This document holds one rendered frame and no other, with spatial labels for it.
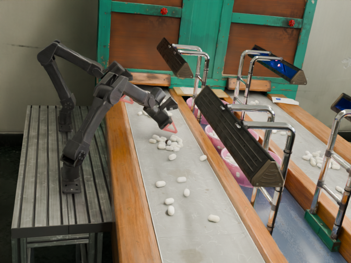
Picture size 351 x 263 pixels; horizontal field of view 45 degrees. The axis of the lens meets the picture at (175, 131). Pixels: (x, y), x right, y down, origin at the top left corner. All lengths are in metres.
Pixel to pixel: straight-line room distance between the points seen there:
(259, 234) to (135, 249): 0.40
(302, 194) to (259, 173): 0.75
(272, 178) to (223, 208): 0.50
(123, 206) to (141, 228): 0.13
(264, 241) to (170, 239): 0.28
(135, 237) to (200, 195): 0.38
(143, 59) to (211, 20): 0.49
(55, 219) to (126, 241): 0.34
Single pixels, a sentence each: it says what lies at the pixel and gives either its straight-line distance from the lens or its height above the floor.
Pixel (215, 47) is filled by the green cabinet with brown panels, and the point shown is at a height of 1.04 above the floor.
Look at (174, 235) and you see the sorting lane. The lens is 1.32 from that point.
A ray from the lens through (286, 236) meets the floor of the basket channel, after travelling 1.55.
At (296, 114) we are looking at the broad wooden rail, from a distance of 2.58.
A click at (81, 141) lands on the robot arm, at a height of 0.84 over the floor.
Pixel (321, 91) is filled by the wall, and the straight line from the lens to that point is 4.27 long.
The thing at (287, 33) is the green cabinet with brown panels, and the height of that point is 1.17.
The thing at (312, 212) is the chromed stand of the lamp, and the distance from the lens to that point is 1.64.
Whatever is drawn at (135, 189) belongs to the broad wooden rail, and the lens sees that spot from 1.48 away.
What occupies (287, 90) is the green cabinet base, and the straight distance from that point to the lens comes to 2.98.
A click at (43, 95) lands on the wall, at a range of 3.48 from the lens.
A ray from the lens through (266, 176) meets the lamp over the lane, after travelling 1.01.
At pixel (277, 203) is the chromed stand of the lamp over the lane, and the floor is 0.86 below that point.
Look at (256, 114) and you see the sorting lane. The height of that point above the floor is 0.74.
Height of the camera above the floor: 1.51
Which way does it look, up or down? 22 degrees down
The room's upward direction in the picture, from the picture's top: 7 degrees clockwise
